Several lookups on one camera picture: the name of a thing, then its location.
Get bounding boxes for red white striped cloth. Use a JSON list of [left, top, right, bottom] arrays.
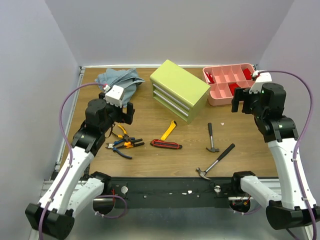
[[205, 72, 215, 84]]

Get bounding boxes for yellow utility knife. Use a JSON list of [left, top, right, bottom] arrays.
[[160, 120, 177, 141]]

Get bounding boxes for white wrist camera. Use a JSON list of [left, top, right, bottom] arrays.
[[249, 70, 272, 94], [103, 84, 125, 108]]

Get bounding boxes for large black claw hammer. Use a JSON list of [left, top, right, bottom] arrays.
[[195, 143, 236, 181]]

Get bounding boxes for purple cable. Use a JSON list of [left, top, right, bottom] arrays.
[[37, 83, 107, 240], [258, 70, 318, 235]]

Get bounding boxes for green metal tool chest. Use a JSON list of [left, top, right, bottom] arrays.
[[149, 59, 211, 124]]

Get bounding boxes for red item in tray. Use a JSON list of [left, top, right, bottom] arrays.
[[228, 83, 241, 96]]

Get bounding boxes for blue grey cloth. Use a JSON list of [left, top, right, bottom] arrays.
[[94, 68, 145, 106]]

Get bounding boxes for pink divided organizer tray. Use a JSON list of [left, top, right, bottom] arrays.
[[202, 63, 255, 106]]

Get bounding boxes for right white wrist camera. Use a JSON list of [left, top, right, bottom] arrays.
[[249, 70, 272, 94]]

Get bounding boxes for yellow handled pliers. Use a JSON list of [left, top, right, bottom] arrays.
[[111, 124, 136, 143]]

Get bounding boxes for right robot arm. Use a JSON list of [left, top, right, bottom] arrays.
[[230, 82, 320, 230]]

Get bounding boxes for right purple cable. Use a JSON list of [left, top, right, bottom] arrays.
[[258, 70, 318, 235]]

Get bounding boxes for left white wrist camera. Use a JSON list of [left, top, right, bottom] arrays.
[[103, 84, 125, 108]]

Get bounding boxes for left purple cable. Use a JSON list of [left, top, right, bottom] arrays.
[[37, 83, 107, 240]]

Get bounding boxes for blue handled pliers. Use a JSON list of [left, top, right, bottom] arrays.
[[105, 137, 136, 160]]

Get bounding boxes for red black utility knife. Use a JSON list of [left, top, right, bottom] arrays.
[[150, 139, 183, 150]]

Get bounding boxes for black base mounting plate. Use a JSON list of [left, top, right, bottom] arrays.
[[82, 176, 261, 210]]

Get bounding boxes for orange black handled pliers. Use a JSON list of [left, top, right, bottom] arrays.
[[117, 138, 145, 149]]

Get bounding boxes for small black claw hammer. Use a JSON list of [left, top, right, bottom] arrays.
[[206, 122, 220, 153]]

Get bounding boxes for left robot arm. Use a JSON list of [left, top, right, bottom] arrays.
[[25, 96, 135, 240]]

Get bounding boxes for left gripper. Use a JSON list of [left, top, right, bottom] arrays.
[[99, 93, 136, 134]]

